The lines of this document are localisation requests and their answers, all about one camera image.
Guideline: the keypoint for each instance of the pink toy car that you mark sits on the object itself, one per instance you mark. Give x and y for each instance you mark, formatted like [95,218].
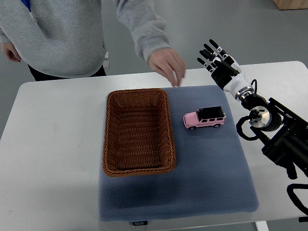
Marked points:
[204,117]

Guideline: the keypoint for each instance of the blue grey cushion mat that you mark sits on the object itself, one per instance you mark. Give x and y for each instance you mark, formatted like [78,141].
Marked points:
[211,174]

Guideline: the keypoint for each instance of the grey sweatshirt person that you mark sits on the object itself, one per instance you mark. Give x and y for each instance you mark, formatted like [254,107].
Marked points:
[64,38]

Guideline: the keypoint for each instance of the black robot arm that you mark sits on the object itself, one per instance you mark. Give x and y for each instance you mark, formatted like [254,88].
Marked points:
[283,133]

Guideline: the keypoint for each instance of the person right hand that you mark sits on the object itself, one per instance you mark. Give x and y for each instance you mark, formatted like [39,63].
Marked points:
[10,52]

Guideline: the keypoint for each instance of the wooden furniture corner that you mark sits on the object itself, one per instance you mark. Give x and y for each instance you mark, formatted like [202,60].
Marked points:
[291,4]

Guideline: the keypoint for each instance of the person left hand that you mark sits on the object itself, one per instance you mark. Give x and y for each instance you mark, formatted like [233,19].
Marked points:
[168,64]

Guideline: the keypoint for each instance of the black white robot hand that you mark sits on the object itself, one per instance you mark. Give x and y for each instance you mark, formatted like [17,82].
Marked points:
[227,74]

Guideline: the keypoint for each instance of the brown wicker basket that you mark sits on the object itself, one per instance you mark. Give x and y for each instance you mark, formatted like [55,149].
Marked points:
[138,135]

